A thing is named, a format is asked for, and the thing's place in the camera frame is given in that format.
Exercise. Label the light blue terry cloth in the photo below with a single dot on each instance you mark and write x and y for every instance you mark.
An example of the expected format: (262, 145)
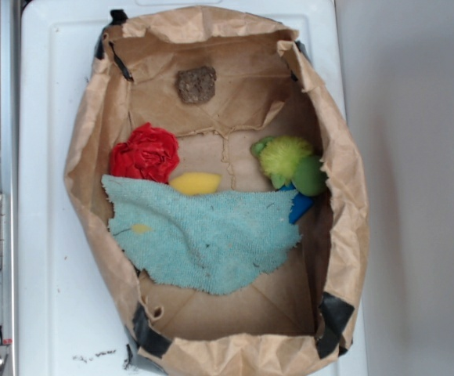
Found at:
(216, 243)

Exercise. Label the red crumpled cloth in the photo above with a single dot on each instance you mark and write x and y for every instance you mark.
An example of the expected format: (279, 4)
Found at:
(149, 153)

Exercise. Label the yellow sponge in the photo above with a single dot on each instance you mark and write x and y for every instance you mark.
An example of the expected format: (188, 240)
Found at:
(196, 183)

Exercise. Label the green fuzzy plush toy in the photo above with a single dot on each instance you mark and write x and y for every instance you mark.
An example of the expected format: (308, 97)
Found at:
(279, 156)

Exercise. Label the blue plastic block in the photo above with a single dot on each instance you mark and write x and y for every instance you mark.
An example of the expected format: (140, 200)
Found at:
(301, 203)

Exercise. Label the green ball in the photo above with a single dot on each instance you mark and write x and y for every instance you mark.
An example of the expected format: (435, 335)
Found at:
(308, 177)

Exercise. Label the brown rough stone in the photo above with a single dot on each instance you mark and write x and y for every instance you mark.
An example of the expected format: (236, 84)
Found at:
(196, 85)

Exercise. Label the brown paper bag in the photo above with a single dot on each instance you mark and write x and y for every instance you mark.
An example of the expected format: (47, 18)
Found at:
(293, 321)

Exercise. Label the white plastic tray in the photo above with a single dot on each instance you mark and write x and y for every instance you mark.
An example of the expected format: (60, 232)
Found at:
(67, 322)

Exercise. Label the aluminium frame rail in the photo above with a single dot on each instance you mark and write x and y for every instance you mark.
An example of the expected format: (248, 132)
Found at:
(9, 110)

